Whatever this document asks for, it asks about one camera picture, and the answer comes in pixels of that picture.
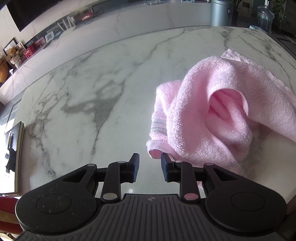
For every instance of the white wire rack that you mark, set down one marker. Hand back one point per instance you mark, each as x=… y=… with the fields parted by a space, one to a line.
x=66 y=25

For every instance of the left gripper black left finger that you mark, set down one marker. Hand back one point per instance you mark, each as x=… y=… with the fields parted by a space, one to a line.
x=116 y=174

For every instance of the brown teddy bear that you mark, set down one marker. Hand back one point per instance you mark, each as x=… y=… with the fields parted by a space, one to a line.
x=16 y=56

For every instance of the green potted plant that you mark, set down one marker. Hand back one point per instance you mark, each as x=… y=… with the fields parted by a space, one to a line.
x=278 y=8

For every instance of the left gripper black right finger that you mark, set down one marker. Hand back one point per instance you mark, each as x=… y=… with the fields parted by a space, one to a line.
x=185 y=175

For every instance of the silver metal trash can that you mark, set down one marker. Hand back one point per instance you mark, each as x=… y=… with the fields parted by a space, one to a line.
x=221 y=13

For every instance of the clear water jug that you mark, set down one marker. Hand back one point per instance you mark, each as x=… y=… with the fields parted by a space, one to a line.
x=265 y=18

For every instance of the orange gourd ornament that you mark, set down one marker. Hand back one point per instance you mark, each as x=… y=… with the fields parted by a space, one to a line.
x=4 y=71

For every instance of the small white clock display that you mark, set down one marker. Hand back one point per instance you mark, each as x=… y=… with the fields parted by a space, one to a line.
x=49 y=37

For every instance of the pink terry towel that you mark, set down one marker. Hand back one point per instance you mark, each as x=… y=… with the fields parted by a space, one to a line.
x=211 y=114

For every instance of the black framed board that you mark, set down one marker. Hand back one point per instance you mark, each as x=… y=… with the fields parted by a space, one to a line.
x=11 y=144

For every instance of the red gift box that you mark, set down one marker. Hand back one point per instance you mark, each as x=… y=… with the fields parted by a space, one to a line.
x=30 y=51

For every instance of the black television screen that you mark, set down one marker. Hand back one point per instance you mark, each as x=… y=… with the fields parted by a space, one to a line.
x=23 y=12

